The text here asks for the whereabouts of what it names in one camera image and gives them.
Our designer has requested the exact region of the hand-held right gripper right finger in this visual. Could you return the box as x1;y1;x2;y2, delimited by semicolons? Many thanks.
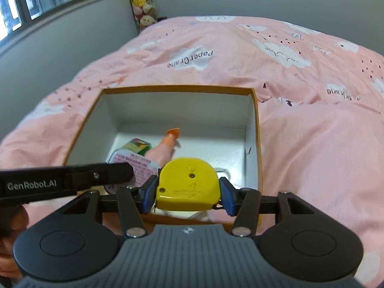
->
219;177;315;237

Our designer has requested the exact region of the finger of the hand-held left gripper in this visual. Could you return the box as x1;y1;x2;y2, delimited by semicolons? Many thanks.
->
64;162;134;193

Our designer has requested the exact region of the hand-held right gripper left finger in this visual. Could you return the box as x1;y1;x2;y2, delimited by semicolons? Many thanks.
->
61;174;159;238

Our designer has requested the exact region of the white tin with red label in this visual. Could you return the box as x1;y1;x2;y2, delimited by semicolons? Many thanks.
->
106;151;160;195

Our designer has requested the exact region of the yellow tape measure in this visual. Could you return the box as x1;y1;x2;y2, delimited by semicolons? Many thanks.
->
155;157;223;211

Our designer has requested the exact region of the small green box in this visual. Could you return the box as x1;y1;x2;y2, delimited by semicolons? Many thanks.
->
123;138;152;157

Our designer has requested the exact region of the pink bottle with orange cap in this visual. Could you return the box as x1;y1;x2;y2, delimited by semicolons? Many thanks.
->
144;128;181;171

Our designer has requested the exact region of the orange cardboard box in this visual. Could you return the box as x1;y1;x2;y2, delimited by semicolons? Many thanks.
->
61;84;265;226

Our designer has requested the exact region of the person's left hand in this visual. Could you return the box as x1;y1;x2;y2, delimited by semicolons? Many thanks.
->
0;207;30;278

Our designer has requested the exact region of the pile of plush toys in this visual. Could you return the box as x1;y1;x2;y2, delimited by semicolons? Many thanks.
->
127;0;158;32

